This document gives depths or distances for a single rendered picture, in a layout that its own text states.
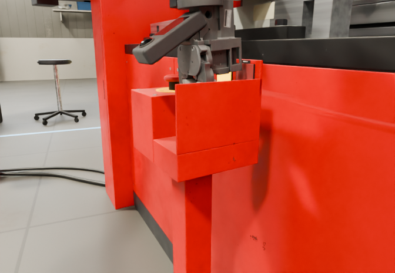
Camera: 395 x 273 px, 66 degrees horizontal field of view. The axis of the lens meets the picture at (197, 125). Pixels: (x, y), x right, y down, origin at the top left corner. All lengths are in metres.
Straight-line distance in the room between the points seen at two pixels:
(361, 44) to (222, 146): 0.25
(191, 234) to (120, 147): 1.09
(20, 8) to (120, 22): 7.97
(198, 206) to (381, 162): 0.32
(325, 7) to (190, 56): 0.33
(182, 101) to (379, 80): 0.27
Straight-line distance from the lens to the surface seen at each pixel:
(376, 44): 0.49
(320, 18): 0.71
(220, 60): 0.50
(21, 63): 9.46
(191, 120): 0.46
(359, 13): 0.97
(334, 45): 0.53
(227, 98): 0.48
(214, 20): 0.51
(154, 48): 0.44
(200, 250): 0.66
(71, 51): 9.36
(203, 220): 0.63
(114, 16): 1.59
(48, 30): 9.40
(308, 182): 0.59
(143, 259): 1.42
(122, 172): 1.71
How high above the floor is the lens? 0.86
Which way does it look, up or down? 14 degrees down
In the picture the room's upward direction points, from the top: straight up
